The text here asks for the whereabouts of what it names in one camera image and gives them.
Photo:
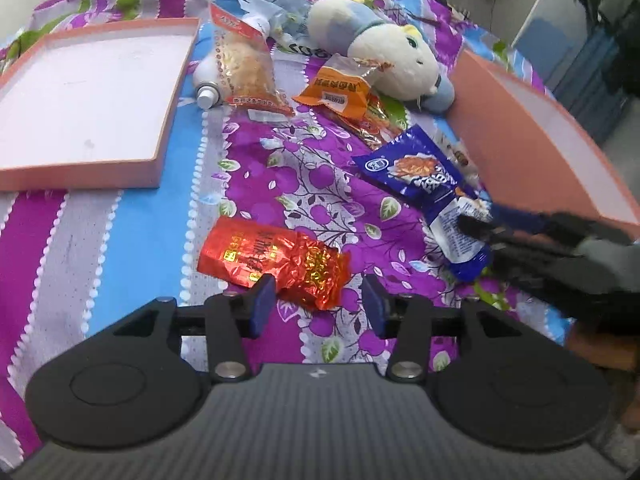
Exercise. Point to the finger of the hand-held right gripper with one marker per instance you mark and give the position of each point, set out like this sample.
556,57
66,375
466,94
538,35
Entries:
510,246
515,217

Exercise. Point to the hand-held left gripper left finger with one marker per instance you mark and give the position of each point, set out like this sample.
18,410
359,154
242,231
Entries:
262,305

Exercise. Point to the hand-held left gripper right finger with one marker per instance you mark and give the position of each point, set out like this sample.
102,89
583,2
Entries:
375,305

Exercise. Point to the pink cardboard box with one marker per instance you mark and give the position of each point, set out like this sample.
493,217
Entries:
525,150

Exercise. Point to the blue snack packet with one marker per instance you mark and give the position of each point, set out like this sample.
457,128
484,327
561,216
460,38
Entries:
415,170

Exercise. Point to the orange snack packet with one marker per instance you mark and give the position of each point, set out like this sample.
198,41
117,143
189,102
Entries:
335,90

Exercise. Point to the clear red-topped snack packet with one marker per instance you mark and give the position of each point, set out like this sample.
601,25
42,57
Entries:
245,70

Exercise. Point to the floral striped bedspread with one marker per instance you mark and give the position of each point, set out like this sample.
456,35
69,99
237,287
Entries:
150,260

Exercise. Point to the blue curtain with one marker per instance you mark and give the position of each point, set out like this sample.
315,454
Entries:
595,90

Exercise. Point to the black hanging jacket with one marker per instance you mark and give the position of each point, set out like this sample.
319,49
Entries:
625,60

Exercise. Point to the white blue plush toy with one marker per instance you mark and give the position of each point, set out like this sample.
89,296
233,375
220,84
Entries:
390,55

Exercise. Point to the tall white cabinet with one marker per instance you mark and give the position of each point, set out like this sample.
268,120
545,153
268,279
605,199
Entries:
500,5

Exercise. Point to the white spray bottle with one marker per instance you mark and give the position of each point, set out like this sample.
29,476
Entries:
207,82

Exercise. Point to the pink box lid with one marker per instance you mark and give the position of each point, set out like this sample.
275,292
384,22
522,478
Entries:
90,95

